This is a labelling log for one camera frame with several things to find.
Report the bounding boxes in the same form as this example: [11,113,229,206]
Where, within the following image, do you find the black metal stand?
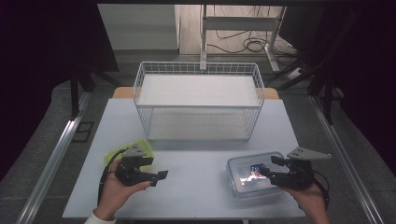
[264,8,362,125]
[69,62,122,120]

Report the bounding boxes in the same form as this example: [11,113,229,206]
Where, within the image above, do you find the white cabinet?
[97,3,181,51]

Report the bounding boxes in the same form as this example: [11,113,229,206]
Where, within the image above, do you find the right hand-held gripper black cable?
[312,170,331,209]

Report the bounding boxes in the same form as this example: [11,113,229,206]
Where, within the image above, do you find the hand-held gripper black cable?
[97,148,127,206]
[312,170,331,209]

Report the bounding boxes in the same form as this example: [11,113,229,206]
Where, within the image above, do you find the tan wooden table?
[111,86,280,101]

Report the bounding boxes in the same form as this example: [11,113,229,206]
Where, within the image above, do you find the black curtain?
[278,0,396,175]
[0,0,120,181]

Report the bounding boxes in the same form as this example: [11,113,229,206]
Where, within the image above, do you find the person's left hand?
[92,160,152,220]

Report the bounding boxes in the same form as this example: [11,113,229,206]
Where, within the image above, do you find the black cables on floor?
[206,4,297,57]

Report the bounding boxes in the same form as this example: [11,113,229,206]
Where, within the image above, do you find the person's right hand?
[279,178,328,216]

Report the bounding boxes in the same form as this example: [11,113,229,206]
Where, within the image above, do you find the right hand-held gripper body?
[272,147,332,190]

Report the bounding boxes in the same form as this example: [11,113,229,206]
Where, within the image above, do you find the white metal desk frame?
[199,4,288,73]

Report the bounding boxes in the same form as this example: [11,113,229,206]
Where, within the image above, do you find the aluminium floor rail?
[15,91,92,224]
[309,94,386,224]

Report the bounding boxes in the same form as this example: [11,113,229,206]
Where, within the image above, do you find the clear plastic food container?
[226,151,292,199]

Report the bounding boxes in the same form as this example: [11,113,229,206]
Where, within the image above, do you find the left hand-held gripper black cable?
[97,148,127,206]

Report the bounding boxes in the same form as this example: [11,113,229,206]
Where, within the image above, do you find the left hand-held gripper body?
[115,144,157,188]

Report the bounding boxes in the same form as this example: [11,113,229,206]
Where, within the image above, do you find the black rectangular floor frame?
[72,120,94,144]

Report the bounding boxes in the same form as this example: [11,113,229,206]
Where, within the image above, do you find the white wire shelf rack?
[133,61,265,143]

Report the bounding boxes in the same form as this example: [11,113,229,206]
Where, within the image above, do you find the clear food container green lid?
[105,138,156,166]

